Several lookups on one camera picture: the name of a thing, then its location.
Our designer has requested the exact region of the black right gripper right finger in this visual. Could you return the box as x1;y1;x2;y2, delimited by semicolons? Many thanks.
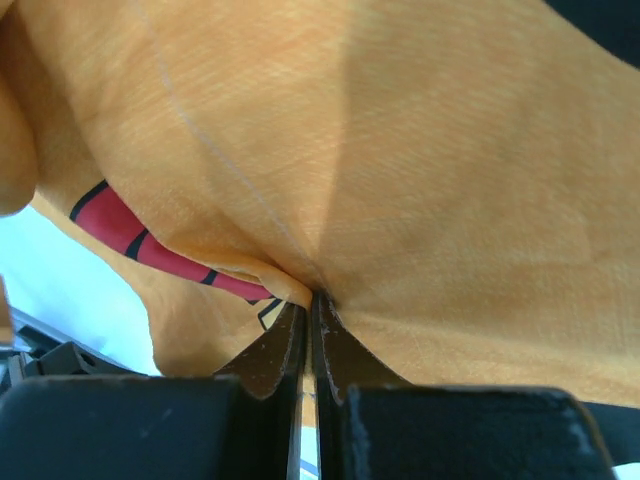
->
310;292;615;479

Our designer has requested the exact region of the orange cartoon print cloth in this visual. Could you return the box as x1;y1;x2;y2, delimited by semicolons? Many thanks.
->
1;1;639;405

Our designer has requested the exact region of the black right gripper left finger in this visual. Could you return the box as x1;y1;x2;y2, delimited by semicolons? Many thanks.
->
1;305;306;479

